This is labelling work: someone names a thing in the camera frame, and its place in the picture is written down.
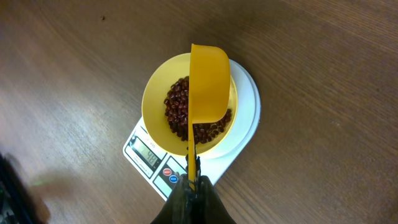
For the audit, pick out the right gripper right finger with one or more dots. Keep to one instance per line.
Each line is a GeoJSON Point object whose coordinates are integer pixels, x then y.
{"type": "Point", "coordinates": [208, 208]}

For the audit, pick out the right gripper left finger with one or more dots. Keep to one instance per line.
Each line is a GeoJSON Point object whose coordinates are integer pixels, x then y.
{"type": "Point", "coordinates": [176, 209]}

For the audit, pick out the yellow measuring scoop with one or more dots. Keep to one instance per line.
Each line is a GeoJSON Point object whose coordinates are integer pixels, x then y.
{"type": "Point", "coordinates": [209, 81]}

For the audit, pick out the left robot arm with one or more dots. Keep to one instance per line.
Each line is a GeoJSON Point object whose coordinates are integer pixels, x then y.
{"type": "Point", "coordinates": [19, 203]}

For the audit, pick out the white digital kitchen scale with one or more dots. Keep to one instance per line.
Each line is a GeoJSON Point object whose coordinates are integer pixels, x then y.
{"type": "Point", "coordinates": [161, 170]}

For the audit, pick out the red beans in bowl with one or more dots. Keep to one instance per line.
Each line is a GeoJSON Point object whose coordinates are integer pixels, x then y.
{"type": "Point", "coordinates": [176, 112]}

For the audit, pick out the yellow plastic bowl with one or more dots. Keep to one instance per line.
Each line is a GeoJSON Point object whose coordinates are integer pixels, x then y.
{"type": "Point", "coordinates": [153, 109]}

